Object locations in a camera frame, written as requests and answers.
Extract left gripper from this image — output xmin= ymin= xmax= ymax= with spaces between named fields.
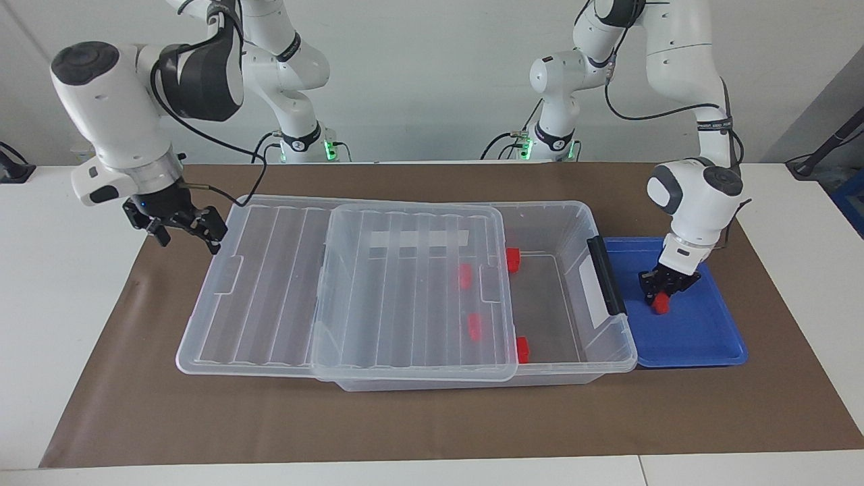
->
xmin=639 ymin=262 xmax=704 ymax=310

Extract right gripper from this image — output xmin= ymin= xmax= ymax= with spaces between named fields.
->
xmin=122 ymin=182 xmax=229 ymax=256

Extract clear plastic storage box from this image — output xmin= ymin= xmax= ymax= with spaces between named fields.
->
xmin=333 ymin=199 xmax=639 ymax=393

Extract blue plastic tray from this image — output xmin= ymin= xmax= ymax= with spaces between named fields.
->
xmin=602 ymin=236 xmax=749 ymax=369

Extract clear plastic lid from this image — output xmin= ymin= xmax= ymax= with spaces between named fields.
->
xmin=310 ymin=202 xmax=520 ymax=384
xmin=175 ymin=194 xmax=338 ymax=377

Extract black stand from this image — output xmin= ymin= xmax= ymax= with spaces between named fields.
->
xmin=785 ymin=107 xmax=864 ymax=178
xmin=0 ymin=140 xmax=36 ymax=184

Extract black cable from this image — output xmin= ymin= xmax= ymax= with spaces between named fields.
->
xmin=603 ymin=40 xmax=752 ymax=248
xmin=150 ymin=37 xmax=269 ymax=207
xmin=480 ymin=98 xmax=544 ymax=161
xmin=252 ymin=130 xmax=286 ymax=164

